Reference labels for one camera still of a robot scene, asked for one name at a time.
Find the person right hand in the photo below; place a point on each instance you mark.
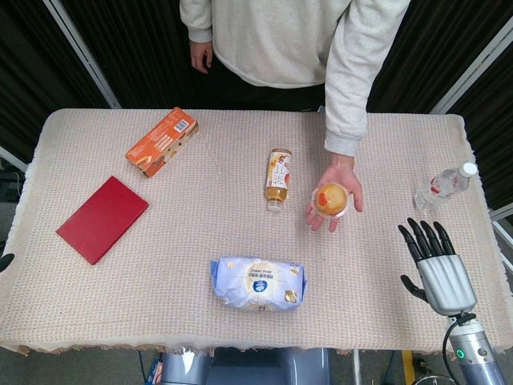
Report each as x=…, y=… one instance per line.
x=202, y=54

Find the robot left hand black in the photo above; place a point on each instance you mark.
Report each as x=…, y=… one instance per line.
x=5, y=262

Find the robot right hand silver black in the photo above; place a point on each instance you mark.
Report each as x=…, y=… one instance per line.
x=445, y=276

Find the person left hand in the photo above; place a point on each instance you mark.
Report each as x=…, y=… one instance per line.
x=344, y=173

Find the orange jelly cup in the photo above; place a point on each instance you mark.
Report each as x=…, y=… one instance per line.
x=330, y=198

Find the person left forearm grey sleeve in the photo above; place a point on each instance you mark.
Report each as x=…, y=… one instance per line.
x=348, y=112

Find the robot right arm silver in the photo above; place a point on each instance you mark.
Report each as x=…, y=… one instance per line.
x=475, y=357

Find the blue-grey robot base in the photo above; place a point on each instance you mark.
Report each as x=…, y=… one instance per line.
x=256, y=367

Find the person right forearm grey sleeve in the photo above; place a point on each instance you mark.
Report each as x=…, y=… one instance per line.
x=196, y=20

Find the tea bottle with orange label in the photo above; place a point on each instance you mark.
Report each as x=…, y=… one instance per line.
x=278, y=176

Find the black pleated curtain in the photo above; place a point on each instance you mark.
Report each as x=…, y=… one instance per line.
x=132, y=48
x=441, y=40

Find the person torso grey sweatshirt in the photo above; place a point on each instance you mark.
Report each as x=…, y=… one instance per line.
x=276, y=40

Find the clear water bottle red label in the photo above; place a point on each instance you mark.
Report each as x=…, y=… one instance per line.
x=443, y=186

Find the orange biscuit box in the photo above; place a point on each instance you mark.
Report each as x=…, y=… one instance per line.
x=160, y=144

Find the red flat folder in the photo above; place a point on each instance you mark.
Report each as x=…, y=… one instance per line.
x=102, y=218

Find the blue tissue pack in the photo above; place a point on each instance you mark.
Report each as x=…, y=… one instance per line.
x=258, y=284

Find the beige woven tablecloth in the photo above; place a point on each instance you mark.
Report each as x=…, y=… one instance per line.
x=200, y=224

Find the aluminium frame post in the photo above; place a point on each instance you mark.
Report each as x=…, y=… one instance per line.
x=86, y=60
x=473, y=68

